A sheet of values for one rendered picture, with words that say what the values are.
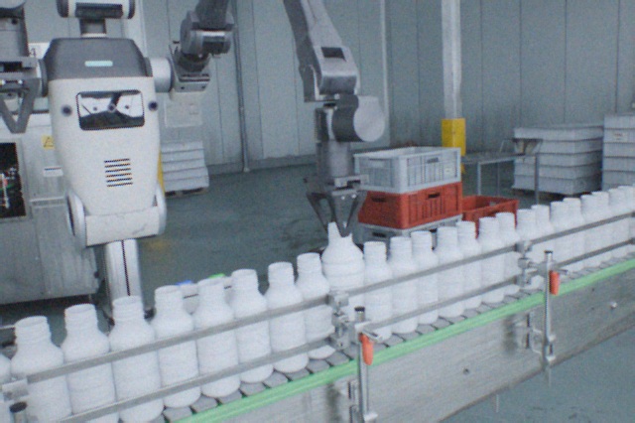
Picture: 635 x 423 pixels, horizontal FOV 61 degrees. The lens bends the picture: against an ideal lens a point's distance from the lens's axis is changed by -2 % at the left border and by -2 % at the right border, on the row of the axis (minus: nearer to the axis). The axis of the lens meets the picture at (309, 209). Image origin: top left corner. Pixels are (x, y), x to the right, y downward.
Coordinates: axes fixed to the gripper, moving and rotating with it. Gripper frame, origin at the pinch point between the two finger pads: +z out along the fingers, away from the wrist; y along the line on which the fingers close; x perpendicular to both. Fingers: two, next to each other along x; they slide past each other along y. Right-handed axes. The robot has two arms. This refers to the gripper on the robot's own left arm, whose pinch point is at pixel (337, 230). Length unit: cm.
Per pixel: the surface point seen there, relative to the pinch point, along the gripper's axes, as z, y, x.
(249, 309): 8.3, -3.0, 18.1
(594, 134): 21, 353, -673
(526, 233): 7.5, -2.5, -45.1
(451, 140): 34, 689, -748
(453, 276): 11.7, -3.6, -22.7
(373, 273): 7.6, -3.0, -4.6
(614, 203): 6, -1, -81
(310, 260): 3.4, -1.8, 6.7
